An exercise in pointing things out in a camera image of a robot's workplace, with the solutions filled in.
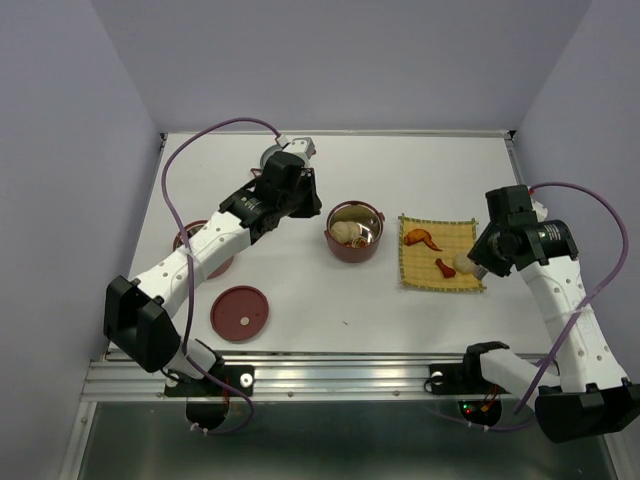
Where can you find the toy bun back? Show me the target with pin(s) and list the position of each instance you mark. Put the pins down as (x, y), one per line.
(353, 231)

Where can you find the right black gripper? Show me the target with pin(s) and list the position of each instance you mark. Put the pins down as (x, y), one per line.
(481, 254)

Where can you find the red lid near front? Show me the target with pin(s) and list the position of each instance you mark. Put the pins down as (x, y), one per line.
(239, 314)

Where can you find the orange toy chicken wing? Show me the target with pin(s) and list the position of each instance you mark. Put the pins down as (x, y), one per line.
(416, 236)

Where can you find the toy bun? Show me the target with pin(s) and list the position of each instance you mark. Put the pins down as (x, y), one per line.
(341, 232)
(463, 264)
(353, 231)

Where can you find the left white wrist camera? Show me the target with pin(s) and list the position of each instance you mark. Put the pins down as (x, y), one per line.
(302, 147)

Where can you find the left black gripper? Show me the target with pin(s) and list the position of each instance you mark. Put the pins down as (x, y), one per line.
(313, 205)

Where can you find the red steel lunch bowl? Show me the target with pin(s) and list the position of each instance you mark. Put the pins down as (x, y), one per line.
(371, 222)

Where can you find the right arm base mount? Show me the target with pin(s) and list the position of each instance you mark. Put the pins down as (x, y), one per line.
(479, 401)

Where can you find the yellow bamboo mat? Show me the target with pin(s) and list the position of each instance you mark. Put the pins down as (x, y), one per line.
(427, 251)

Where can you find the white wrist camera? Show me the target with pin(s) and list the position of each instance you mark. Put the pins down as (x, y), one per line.
(302, 147)
(540, 210)

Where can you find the red toy drumstick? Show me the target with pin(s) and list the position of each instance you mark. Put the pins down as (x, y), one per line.
(446, 271)

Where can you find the grey lid with red clips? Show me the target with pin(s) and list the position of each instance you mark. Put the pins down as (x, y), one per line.
(265, 156)

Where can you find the toy bun front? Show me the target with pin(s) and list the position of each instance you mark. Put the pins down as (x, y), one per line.
(341, 232)

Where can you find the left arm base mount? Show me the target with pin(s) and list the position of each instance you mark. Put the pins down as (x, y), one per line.
(216, 408)

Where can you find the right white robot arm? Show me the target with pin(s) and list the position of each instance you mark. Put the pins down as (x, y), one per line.
(578, 389)

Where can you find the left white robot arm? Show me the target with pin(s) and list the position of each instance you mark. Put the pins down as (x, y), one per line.
(139, 312)

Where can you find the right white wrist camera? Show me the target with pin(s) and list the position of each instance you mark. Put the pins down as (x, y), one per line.
(540, 210)

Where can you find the toy sushi roll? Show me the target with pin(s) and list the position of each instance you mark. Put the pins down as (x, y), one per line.
(359, 242)

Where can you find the aluminium front rail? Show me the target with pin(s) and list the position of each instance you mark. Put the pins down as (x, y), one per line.
(282, 378)

